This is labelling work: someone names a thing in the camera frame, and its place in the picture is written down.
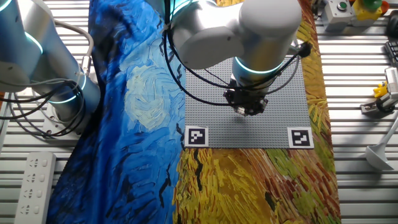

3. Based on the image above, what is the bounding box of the black white ArUco marker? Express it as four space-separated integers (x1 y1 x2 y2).
287 127 315 150
184 125 210 148

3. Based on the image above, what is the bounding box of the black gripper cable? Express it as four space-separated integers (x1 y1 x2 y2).
162 0 237 108

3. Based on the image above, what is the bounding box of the small yellow toy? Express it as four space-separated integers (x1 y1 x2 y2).
373 81 389 99

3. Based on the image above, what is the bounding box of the silver clamp base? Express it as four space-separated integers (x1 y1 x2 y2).
360 102 396 117

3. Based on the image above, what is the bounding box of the black base cable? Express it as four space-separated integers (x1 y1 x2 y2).
0 77 90 138

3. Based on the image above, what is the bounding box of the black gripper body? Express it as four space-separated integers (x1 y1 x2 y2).
229 89 266 105

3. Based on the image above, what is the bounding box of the yellow plastic box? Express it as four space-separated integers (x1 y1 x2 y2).
353 0 391 27

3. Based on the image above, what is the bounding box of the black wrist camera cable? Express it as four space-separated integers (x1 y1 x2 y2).
166 0 313 91

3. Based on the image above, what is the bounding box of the Van Gogh print cloth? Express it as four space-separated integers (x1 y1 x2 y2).
46 0 343 224

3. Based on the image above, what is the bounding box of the thick grey cable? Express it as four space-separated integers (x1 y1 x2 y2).
51 18 95 77

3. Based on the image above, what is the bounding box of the grey Lego baseplate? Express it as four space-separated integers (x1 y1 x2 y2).
185 57 314 149

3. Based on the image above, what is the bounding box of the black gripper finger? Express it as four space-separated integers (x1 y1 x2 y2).
245 98 269 117
223 90 242 110

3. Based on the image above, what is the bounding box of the black round object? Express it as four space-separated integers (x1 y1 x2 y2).
385 18 398 39

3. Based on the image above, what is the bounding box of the black keyboard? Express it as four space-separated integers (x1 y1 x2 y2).
384 40 398 68

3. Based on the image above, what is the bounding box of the white power strip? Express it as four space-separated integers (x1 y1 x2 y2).
14 151 57 224

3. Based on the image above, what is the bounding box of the grey green button box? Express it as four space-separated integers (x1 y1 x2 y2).
321 0 356 32

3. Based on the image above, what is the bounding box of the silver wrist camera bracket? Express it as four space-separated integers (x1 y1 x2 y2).
287 42 304 57

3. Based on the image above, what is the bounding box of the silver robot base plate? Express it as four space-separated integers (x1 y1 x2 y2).
42 107 83 141

